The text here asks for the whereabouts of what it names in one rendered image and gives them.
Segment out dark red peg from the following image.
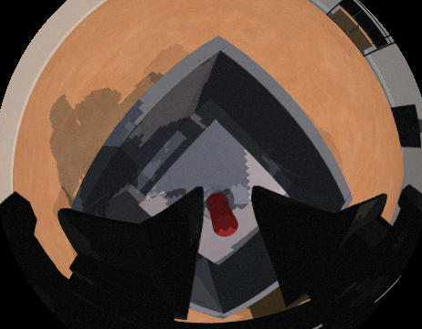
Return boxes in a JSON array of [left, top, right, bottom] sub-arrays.
[[207, 193, 237, 237]]

